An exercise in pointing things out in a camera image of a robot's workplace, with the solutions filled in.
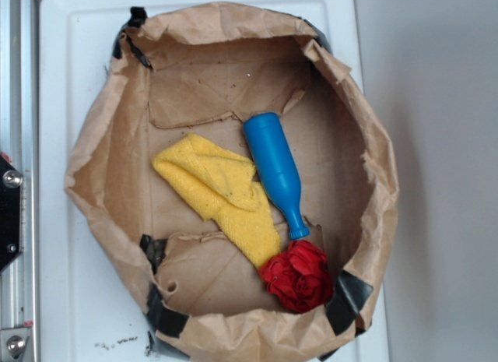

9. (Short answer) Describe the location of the yellow microfiber cloth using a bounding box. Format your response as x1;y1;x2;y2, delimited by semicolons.
152;133;281;269

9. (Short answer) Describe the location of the brown paper bag tray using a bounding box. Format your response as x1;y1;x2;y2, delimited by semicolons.
65;2;399;361

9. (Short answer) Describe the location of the black metal bracket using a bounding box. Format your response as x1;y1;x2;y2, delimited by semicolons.
0;151;23;273

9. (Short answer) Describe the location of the white plastic board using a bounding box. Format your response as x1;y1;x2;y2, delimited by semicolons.
37;0;391;362

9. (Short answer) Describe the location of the aluminium frame rail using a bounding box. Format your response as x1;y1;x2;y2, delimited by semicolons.
1;0;40;361

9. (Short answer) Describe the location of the blue plastic bottle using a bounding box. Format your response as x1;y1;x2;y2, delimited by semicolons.
243;112;310;240

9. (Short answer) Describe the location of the red paper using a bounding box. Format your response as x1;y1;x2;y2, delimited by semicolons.
259;240;334;313

